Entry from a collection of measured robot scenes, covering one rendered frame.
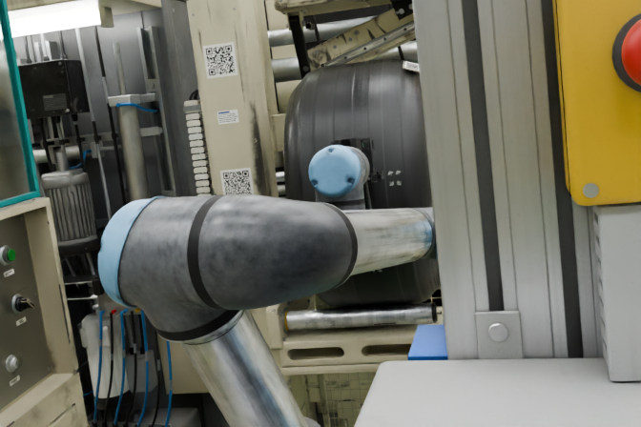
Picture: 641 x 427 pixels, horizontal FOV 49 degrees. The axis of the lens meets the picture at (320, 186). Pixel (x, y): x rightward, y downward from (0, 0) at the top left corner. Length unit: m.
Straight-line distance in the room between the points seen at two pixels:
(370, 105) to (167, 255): 0.83
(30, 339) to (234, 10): 0.82
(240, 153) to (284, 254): 1.00
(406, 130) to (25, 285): 0.82
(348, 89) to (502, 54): 1.07
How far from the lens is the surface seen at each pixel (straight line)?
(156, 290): 0.72
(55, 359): 1.59
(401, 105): 1.44
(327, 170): 1.03
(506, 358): 0.47
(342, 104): 1.46
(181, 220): 0.69
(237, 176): 1.65
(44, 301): 1.56
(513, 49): 0.43
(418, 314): 1.57
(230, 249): 0.65
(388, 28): 1.97
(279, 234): 0.66
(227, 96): 1.64
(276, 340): 1.60
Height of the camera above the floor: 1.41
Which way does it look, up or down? 8 degrees down
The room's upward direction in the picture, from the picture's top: 7 degrees counter-clockwise
